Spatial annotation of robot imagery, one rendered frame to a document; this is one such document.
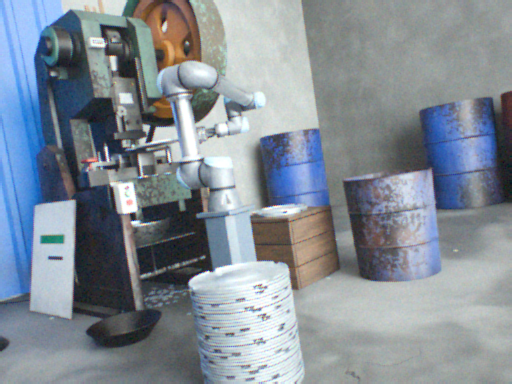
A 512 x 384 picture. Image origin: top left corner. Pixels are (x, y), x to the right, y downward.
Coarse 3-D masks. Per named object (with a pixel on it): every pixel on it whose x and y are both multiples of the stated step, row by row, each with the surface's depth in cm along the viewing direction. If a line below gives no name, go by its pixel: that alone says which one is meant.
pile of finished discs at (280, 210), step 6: (288, 204) 264; (300, 204) 258; (264, 210) 258; (270, 210) 248; (276, 210) 245; (282, 210) 244; (288, 210) 237; (294, 210) 239; (300, 210) 247; (258, 216) 243; (264, 216) 242; (270, 216) 238
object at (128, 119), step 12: (120, 84) 247; (132, 84) 251; (120, 96) 246; (132, 96) 252; (120, 108) 245; (132, 108) 251; (108, 120) 250; (120, 120) 246; (132, 120) 247; (108, 132) 251; (120, 132) 245
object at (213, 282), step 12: (240, 264) 152; (252, 264) 151; (264, 264) 148; (276, 264) 146; (204, 276) 145; (216, 276) 142; (228, 276) 137; (240, 276) 134; (252, 276) 133; (264, 276) 132; (276, 276) 128; (192, 288) 131; (204, 288) 127; (216, 288) 125; (228, 288) 124
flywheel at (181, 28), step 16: (144, 0) 280; (160, 0) 272; (176, 0) 260; (144, 16) 286; (160, 16) 278; (176, 16) 268; (192, 16) 253; (160, 32) 280; (176, 32) 270; (192, 32) 255; (160, 48) 276; (176, 48) 272; (192, 48) 262; (160, 64) 278; (176, 64) 274; (192, 96) 263; (160, 112) 285
